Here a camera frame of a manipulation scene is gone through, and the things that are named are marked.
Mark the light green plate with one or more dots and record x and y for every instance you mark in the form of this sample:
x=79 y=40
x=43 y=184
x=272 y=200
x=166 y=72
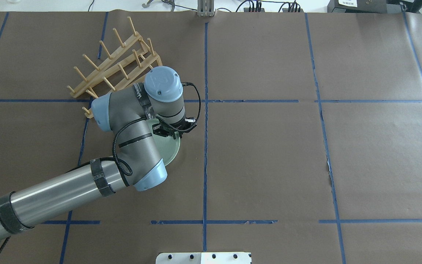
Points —
x=168 y=147

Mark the aluminium frame post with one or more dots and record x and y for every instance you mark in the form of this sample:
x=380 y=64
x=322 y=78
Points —
x=205 y=8

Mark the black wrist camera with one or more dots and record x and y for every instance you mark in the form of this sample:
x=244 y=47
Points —
x=188 y=124

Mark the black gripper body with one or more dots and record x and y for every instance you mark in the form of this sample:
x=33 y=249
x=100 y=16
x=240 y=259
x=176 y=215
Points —
x=160 y=129

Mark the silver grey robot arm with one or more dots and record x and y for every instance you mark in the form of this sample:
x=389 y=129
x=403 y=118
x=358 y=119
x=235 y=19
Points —
x=134 y=114

